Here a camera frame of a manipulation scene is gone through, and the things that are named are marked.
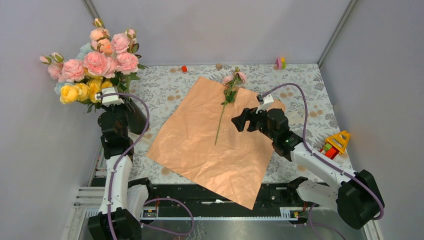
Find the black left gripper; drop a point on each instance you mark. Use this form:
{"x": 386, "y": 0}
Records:
{"x": 126, "y": 105}

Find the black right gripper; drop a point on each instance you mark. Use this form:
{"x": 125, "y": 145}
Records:
{"x": 248, "y": 114}

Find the yellow rose stem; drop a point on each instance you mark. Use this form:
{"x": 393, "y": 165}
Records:
{"x": 83, "y": 91}

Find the orange wrapping paper sheet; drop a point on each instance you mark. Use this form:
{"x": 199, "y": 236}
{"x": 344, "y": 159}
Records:
{"x": 200, "y": 142}

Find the large pink rose stem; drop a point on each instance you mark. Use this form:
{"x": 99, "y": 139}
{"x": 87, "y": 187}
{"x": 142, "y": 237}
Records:
{"x": 69, "y": 71}

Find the peach rose stem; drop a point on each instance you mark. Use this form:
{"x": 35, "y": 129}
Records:
{"x": 100, "y": 38}

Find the blue rose stem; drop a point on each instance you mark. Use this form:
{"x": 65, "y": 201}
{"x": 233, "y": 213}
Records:
{"x": 84, "y": 50}

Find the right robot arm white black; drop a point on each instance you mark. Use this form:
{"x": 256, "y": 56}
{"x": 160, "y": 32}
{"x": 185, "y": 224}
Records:
{"x": 354, "y": 195}

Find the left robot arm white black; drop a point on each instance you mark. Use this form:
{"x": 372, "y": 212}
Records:
{"x": 120, "y": 211}

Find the pink rose stem in vase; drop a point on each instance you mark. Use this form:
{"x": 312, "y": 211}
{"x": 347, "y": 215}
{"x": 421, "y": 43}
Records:
{"x": 93, "y": 107}

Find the floral patterned table mat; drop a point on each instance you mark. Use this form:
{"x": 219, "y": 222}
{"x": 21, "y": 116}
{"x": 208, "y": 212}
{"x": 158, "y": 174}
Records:
{"x": 300, "y": 87}

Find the pink green stacked toy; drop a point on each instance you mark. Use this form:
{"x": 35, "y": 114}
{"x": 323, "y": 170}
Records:
{"x": 280, "y": 63}

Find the small red block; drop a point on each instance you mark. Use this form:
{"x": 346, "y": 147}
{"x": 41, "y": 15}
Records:
{"x": 184, "y": 68}

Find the yellow plastic toy piece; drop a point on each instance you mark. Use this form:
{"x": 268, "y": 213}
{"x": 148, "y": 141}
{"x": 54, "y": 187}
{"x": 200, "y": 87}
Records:
{"x": 336, "y": 144}

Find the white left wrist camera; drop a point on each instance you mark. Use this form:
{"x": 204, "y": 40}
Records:
{"x": 109, "y": 96}

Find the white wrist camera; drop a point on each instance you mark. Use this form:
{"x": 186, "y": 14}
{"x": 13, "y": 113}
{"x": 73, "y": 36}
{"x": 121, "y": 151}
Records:
{"x": 109, "y": 96}
{"x": 265, "y": 102}

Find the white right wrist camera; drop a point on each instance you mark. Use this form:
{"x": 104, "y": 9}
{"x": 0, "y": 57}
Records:
{"x": 265, "y": 102}

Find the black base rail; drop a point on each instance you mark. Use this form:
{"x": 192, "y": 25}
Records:
{"x": 177, "y": 201}

